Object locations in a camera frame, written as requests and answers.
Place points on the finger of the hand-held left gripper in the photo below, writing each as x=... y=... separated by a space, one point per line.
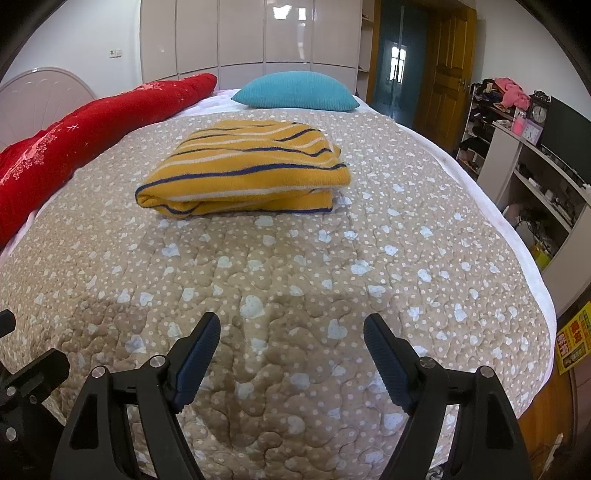
x=27 y=383
x=5 y=323

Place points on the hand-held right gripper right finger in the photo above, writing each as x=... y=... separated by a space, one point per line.
x=390 y=369

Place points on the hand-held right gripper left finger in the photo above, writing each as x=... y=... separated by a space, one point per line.
x=198 y=364

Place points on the yellow striped sweater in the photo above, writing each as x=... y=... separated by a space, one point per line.
x=240 y=166

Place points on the beige heart-print quilt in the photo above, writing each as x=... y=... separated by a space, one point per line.
x=300 y=277

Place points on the white power strip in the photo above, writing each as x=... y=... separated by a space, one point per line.
x=551 y=447

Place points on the yellow red poster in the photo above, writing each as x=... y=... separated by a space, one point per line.
x=575 y=341

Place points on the yellow bag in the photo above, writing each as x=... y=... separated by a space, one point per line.
x=541 y=256

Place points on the red patterned blanket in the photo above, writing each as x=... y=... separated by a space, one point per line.
x=69 y=134

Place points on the white headboard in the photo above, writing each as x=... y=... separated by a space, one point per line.
x=37 y=92

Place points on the white cabinet desk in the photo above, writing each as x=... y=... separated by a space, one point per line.
x=503 y=157

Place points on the cluttered shelf rack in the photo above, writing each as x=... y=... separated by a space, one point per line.
x=480 y=115

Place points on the small pink desk clock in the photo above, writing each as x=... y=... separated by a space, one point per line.
x=533 y=133

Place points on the dark teal door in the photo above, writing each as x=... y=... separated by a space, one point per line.
x=385 y=92

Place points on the teal pillow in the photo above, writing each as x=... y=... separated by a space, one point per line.
x=295 y=90

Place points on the wooden door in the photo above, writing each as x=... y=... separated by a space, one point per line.
x=448 y=83

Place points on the black ornate clock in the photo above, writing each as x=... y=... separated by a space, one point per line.
x=539 y=110

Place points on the black television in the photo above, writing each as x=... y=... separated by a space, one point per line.
x=568 y=129

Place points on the pink cloth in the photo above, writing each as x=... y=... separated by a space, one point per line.
x=515 y=94

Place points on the glossy white wardrobe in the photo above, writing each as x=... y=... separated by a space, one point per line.
x=240 y=37

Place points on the white wall switch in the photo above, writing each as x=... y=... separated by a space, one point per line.
x=116 y=53

